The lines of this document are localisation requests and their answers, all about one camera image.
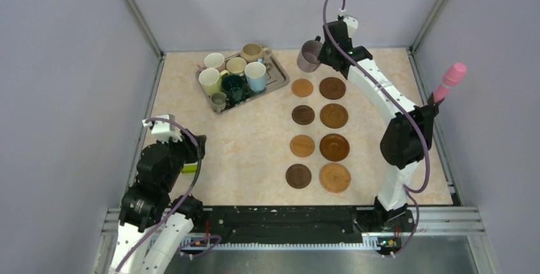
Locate light blue mug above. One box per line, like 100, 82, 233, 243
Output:
245, 62, 267, 92

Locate tan mug with handle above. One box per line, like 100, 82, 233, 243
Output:
240, 43, 272, 63

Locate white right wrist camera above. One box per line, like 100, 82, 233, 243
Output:
338, 9, 359, 38

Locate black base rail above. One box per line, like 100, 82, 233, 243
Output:
101, 205, 423, 252

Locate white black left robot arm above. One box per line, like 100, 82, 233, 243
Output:
109, 135, 207, 273

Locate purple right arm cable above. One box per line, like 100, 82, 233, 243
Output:
322, 0, 431, 258

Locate pale yellow mug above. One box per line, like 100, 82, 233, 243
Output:
198, 68, 230, 97

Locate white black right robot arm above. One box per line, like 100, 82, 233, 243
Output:
318, 17, 436, 231

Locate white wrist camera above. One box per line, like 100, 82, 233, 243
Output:
142, 119, 183, 143
338, 9, 359, 38

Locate white mug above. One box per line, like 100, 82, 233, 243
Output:
198, 52, 226, 71

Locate light bamboo coaster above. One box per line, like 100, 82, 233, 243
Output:
289, 134, 315, 158
291, 78, 314, 97

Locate green white block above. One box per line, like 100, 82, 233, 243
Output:
181, 163, 198, 174

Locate beige mug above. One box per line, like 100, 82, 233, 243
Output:
226, 57, 248, 76

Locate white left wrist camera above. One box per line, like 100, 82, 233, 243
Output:
142, 119, 183, 143

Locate metal serving tray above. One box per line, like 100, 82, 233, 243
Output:
195, 47, 289, 114

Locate woven rattan coaster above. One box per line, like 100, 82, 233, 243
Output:
319, 162, 352, 194

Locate small grey-green cup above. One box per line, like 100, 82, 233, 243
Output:
210, 92, 227, 114

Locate dark walnut coaster front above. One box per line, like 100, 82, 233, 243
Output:
285, 164, 312, 189

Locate pink microphone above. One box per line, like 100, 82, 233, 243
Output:
433, 62, 467, 103

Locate dark green mug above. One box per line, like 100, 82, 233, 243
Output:
222, 75, 247, 106

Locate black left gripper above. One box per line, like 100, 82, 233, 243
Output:
159, 127, 207, 190

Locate brown saucer coaster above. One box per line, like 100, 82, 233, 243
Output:
320, 103, 348, 129
319, 133, 350, 162
319, 77, 346, 100

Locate mauve mug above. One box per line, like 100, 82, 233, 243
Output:
297, 36, 323, 73

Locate dark walnut coaster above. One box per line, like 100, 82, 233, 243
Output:
291, 105, 315, 126
285, 164, 312, 189

